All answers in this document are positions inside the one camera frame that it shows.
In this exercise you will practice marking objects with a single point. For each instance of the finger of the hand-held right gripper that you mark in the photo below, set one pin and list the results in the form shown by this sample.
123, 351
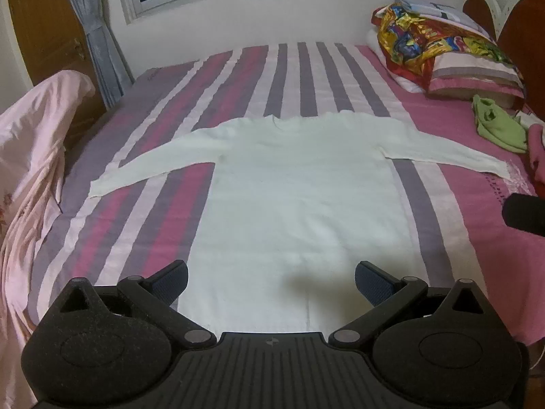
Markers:
526, 215

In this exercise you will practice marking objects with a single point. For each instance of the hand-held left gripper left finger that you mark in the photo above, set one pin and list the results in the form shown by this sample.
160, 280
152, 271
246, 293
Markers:
172, 284

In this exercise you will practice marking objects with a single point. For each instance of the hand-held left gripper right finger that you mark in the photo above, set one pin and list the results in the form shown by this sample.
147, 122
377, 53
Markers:
370, 284

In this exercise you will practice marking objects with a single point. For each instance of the white knit sweater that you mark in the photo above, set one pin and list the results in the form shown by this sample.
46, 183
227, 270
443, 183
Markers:
298, 200

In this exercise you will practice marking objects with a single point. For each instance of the dark pink garment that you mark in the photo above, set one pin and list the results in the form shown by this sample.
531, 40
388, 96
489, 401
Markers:
537, 149

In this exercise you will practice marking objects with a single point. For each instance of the green garment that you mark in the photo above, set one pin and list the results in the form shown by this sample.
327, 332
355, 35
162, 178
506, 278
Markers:
502, 130

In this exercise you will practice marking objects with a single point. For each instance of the striped pink pillow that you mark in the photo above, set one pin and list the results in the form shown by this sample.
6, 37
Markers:
468, 76

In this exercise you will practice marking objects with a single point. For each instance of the wooden headboard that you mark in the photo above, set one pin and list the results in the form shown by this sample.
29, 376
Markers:
523, 25

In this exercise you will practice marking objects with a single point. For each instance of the light pink duvet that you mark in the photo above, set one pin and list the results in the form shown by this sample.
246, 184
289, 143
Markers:
30, 157

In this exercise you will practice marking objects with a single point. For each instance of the colourful patterned cloth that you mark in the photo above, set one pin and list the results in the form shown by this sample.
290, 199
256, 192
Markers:
408, 42

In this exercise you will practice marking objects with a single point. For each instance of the pink grey striped bed sheet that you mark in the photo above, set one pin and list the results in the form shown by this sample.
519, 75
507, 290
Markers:
272, 76

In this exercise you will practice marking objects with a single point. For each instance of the wooden door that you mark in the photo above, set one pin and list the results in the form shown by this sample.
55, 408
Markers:
42, 21

